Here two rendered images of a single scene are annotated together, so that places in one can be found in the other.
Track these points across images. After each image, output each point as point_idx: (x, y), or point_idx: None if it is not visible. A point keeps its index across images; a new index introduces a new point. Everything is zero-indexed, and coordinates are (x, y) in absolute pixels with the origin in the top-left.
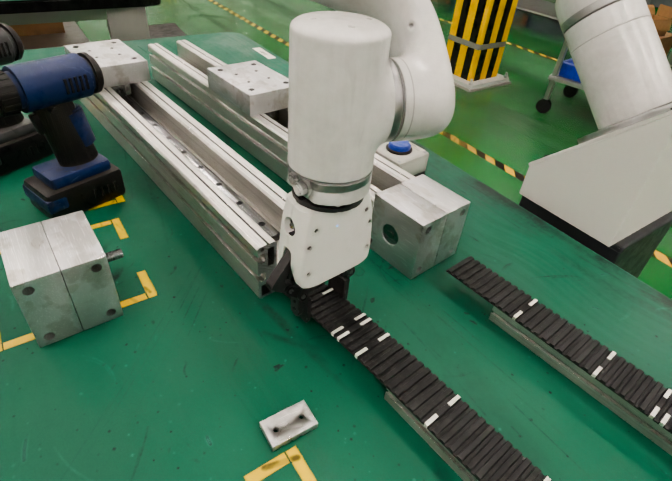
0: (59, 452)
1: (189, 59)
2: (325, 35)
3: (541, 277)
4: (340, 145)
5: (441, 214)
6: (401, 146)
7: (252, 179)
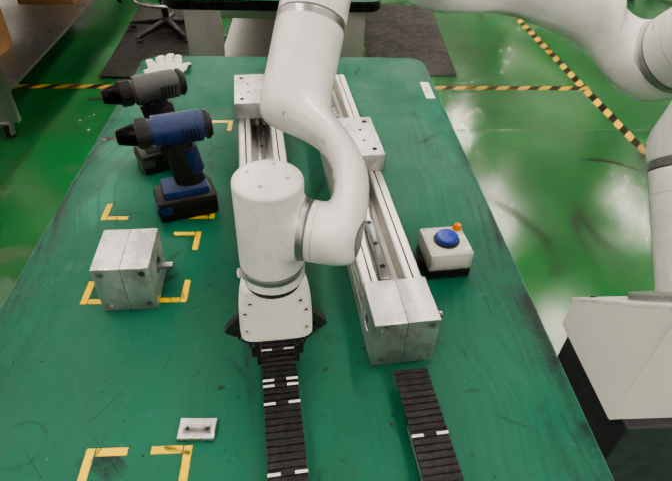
0: (76, 380)
1: (337, 94)
2: (238, 190)
3: (496, 416)
4: (254, 256)
5: (401, 321)
6: (444, 239)
7: None
